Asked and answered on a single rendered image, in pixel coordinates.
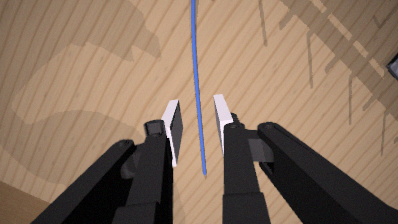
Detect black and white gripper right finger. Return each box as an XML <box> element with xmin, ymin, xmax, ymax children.
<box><xmin>213</xmin><ymin>94</ymin><xmax>398</xmax><ymax>224</ymax></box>

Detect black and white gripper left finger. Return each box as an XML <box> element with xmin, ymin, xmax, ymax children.
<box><xmin>30</xmin><ymin>99</ymin><xmax>183</xmax><ymax>224</ymax></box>

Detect blue cable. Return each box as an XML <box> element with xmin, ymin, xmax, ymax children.
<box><xmin>191</xmin><ymin>0</ymin><xmax>206</xmax><ymax>175</ymax></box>

